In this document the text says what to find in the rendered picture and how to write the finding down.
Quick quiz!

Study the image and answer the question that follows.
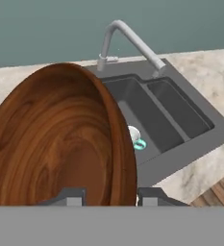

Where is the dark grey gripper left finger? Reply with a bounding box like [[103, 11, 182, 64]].
[[36, 187, 87, 208]]

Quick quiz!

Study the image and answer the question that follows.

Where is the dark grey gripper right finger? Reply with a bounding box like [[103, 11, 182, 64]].
[[137, 186, 191, 208]]

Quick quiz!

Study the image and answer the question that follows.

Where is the brown wooden bowl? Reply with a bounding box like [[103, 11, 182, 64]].
[[0, 61, 138, 207]]

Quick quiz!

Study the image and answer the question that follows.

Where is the dark grey double sink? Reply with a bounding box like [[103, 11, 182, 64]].
[[83, 58, 224, 188]]

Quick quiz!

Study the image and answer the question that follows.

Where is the grey metal tap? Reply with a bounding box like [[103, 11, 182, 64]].
[[96, 19, 166, 79]]

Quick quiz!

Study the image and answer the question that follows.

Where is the white mug with teal handle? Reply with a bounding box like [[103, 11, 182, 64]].
[[127, 125, 147, 152]]

